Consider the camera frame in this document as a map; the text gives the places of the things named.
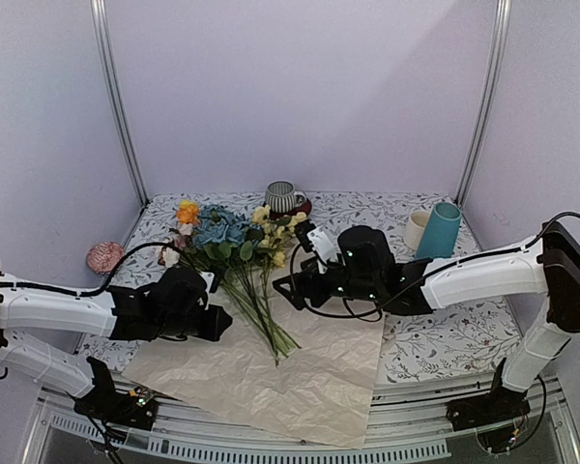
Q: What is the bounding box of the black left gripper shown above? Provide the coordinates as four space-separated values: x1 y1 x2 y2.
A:
157 304 233 342

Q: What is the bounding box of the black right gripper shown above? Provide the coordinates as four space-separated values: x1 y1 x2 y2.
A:
273 255 381 310

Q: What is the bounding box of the flower bouquet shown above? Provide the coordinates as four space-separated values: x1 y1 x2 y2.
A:
159 200 307 363

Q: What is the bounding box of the cream wrapping paper sheet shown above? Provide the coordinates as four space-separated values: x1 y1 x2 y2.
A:
123 291 384 449

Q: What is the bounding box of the teal vase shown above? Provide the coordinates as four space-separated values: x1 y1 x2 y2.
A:
415 202 462 260

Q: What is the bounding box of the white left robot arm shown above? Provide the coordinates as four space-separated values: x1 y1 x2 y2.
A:
0 267 233 430

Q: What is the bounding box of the dark red saucer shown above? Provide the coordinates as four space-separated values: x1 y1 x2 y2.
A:
287 199 312 216

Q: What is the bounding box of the striped cup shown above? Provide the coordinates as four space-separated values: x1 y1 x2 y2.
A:
265 181 306 214

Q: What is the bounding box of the cream mug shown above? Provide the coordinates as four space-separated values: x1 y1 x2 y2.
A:
403 210 430 249

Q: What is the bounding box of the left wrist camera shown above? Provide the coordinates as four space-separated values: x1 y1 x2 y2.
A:
199 272 221 309

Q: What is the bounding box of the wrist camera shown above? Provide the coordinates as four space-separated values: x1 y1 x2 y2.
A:
199 272 221 309
295 220 342 274

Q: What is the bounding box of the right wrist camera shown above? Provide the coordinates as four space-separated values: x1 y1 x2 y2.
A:
295 220 342 274

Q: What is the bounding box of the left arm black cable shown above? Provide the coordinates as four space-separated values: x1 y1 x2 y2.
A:
0 241 185 301

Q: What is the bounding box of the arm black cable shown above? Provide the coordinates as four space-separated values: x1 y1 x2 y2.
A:
0 241 185 301
289 211 580 450

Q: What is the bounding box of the aluminium table front rail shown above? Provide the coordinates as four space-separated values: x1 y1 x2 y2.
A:
21 371 580 464

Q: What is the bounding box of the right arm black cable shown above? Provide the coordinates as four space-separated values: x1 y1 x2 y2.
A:
289 211 580 450

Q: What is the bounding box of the left aluminium frame post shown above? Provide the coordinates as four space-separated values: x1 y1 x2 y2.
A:
90 0 150 209

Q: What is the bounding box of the aluminium frame post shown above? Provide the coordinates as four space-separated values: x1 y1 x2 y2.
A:
90 0 150 209
454 0 512 209

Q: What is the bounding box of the right aluminium frame post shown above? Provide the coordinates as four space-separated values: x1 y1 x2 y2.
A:
454 0 512 209

